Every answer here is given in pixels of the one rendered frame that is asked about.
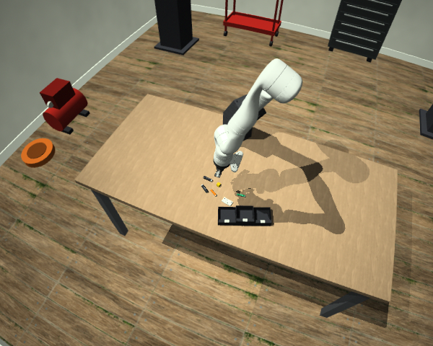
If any white domino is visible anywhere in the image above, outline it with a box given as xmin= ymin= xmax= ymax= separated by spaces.
xmin=222 ymin=198 xmax=233 ymax=206

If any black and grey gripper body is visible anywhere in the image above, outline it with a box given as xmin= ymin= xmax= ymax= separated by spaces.
xmin=213 ymin=160 xmax=229 ymax=172

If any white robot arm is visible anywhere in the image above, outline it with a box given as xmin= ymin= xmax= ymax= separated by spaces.
xmin=214 ymin=58 xmax=302 ymax=172

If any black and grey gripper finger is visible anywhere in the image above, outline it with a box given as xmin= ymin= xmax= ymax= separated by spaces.
xmin=214 ymin=169 xmax=224 ymax=178

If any black rack of bins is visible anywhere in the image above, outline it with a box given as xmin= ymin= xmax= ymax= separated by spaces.
xmin=218 ymin=205 xmax=272 ymax=226

